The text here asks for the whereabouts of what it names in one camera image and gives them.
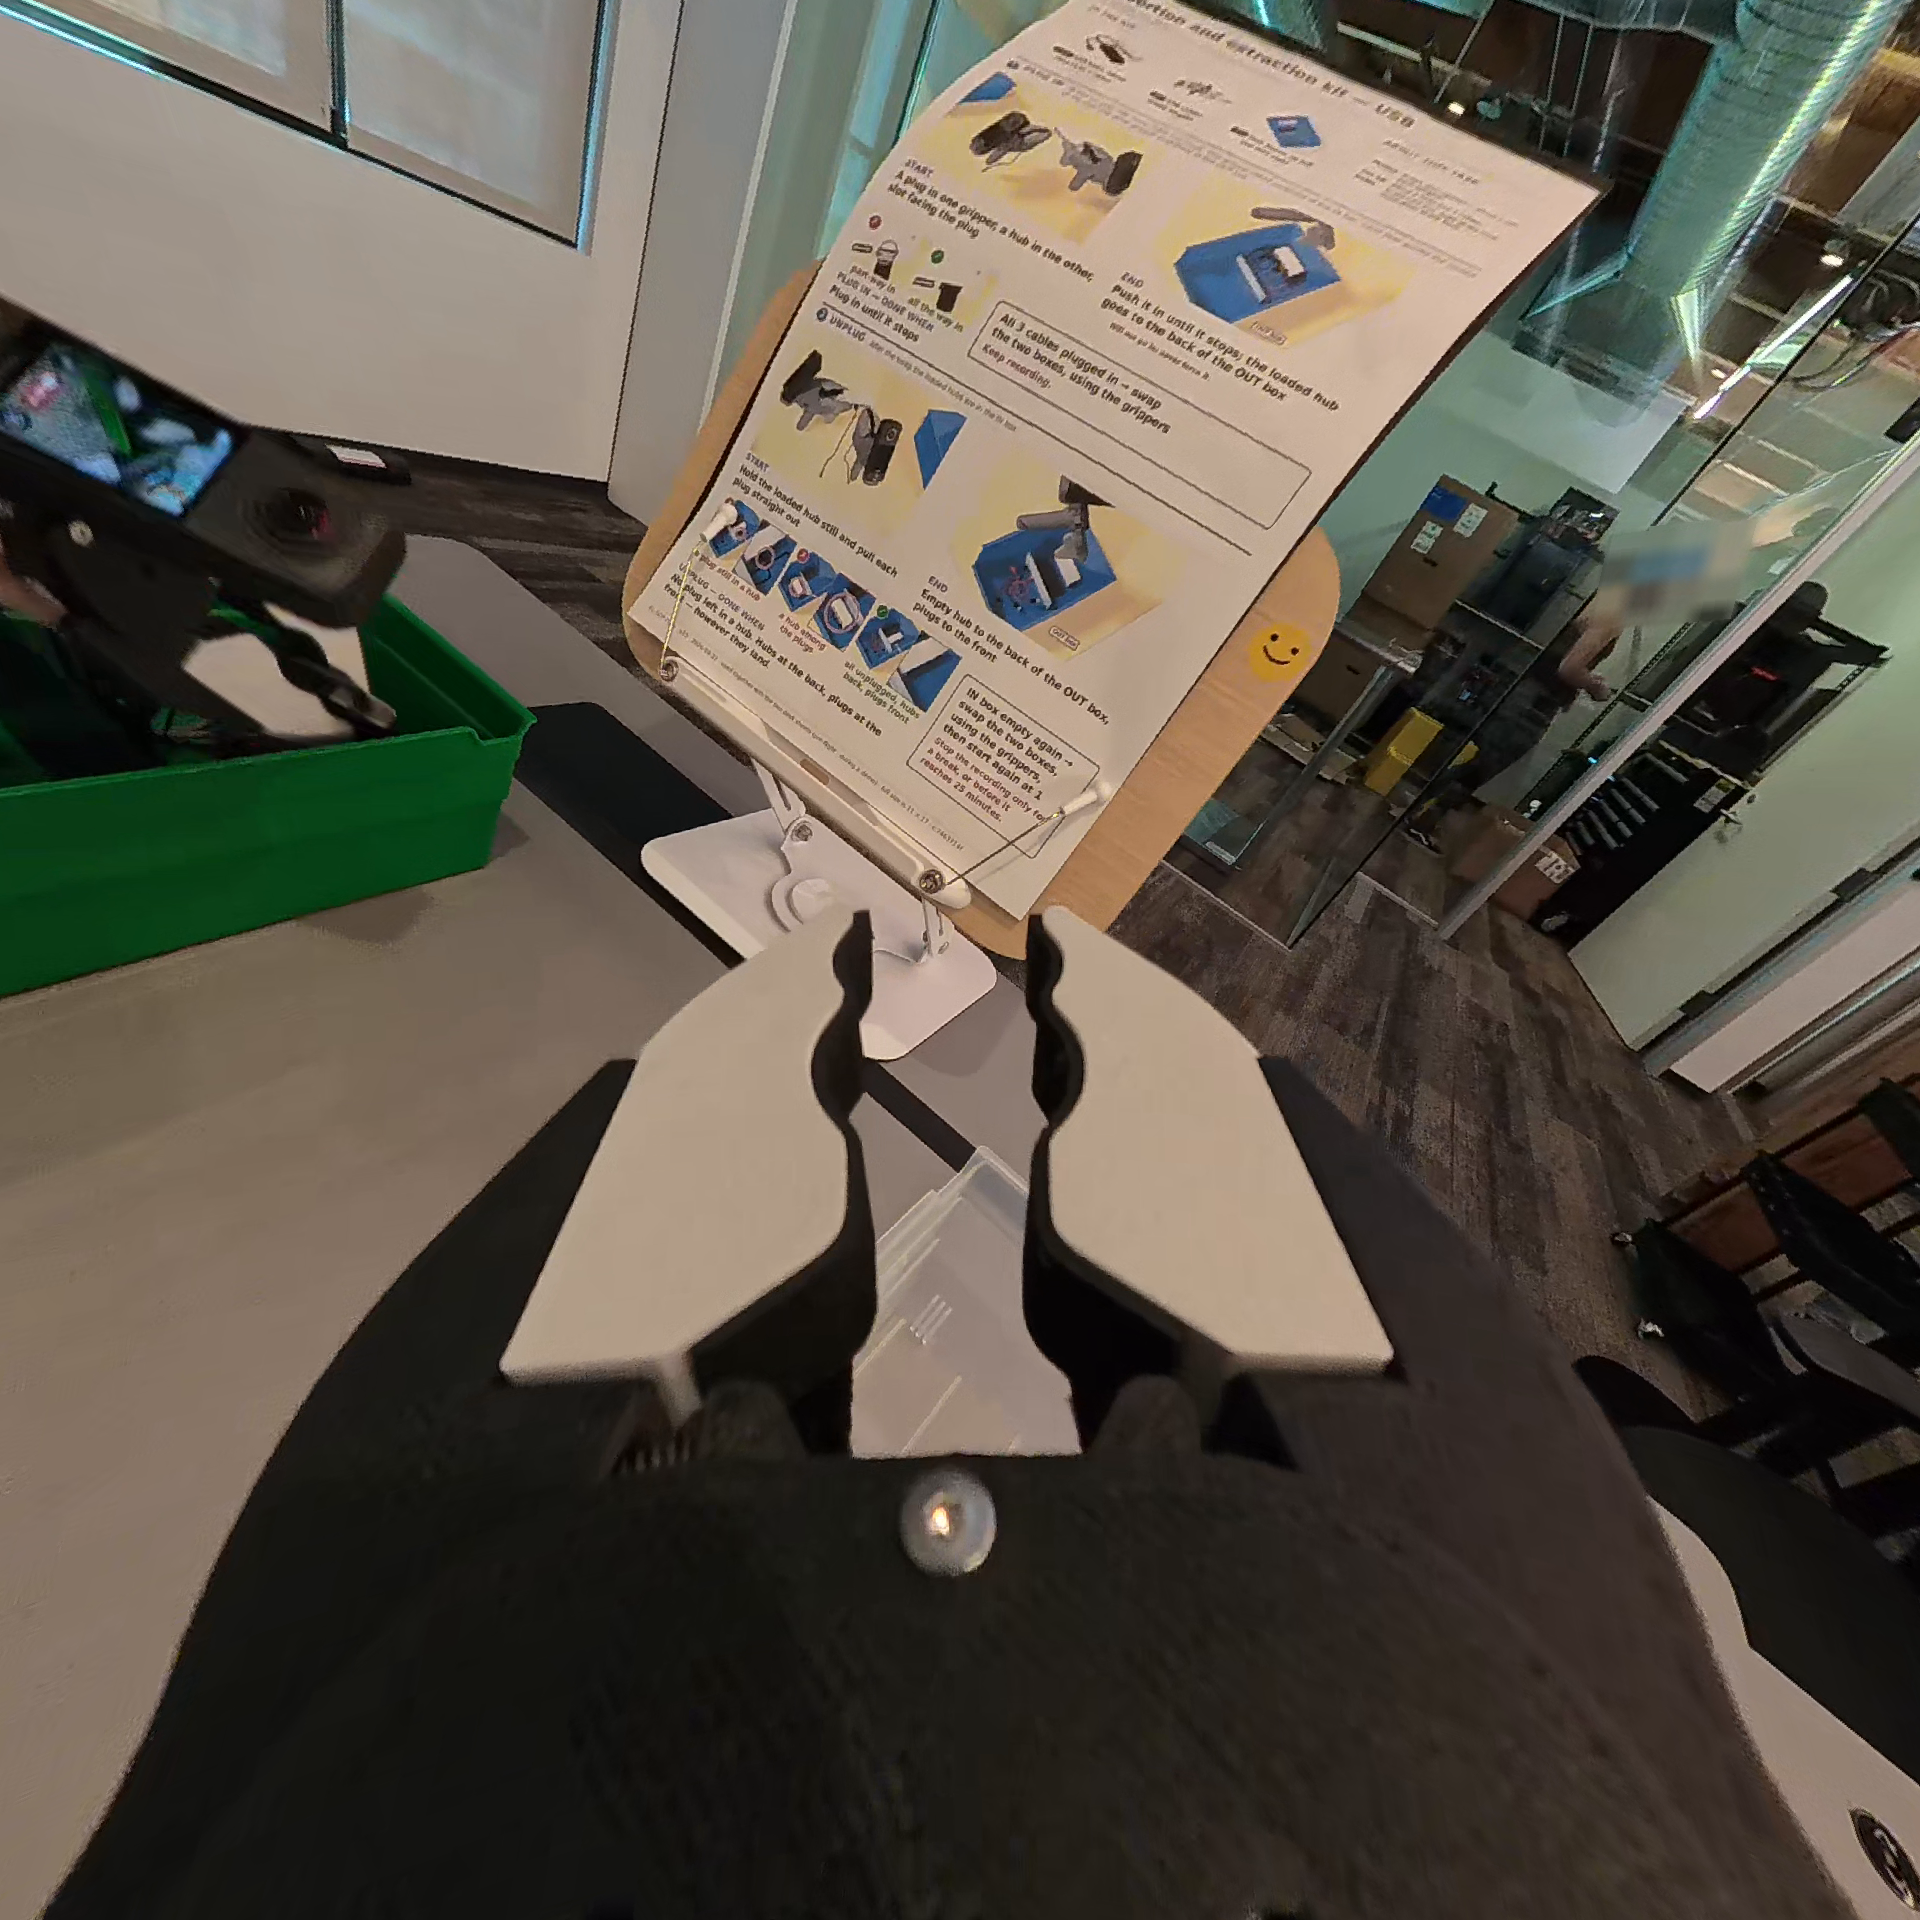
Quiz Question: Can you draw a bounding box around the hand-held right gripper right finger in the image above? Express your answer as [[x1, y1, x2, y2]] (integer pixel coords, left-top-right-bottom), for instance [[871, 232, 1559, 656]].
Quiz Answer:
[[1027, 904, 1400, 1426]]

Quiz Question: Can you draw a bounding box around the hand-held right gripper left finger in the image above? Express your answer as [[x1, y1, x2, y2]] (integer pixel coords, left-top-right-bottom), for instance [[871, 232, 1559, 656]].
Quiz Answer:
[[500, 907, 885, 1426]]

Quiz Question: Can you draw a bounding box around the clear plastic box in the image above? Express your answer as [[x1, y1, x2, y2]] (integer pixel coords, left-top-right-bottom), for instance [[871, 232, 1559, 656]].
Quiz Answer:
[[845, 1143, 1083, 1460]]

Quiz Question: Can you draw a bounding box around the green plastic bin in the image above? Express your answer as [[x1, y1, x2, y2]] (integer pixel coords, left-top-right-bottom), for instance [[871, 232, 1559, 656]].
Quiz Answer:
[[0, 592, 535, 1002]]

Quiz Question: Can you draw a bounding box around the instruction sheet on stand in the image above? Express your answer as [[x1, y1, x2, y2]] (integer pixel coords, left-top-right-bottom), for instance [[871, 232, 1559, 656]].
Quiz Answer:
[[621, 258, 1344, 965]]

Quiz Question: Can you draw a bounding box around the cardboard box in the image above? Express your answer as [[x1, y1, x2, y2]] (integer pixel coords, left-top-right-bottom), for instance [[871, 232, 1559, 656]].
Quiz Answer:
[[1442, 801, 1581, 920], [1357, 474, 1522, 635]]

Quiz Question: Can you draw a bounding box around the large glass window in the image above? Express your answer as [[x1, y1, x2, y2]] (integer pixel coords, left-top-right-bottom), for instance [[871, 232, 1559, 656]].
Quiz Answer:
[[0, 0, 630, 248]]

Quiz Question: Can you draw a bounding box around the yellow bin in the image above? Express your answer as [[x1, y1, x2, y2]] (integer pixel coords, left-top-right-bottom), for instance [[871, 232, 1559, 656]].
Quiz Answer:
[[1362, 709, 1447, 798]]

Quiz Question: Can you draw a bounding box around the printed instruction sheet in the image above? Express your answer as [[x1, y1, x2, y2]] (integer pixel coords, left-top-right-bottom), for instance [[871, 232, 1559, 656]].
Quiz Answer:
[[630, 0, 1605, 920]]

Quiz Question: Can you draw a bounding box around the silver ceiling duct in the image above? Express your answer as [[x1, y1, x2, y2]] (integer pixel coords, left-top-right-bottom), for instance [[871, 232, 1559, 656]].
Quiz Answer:
[[1613, 0, 1901, 352]]

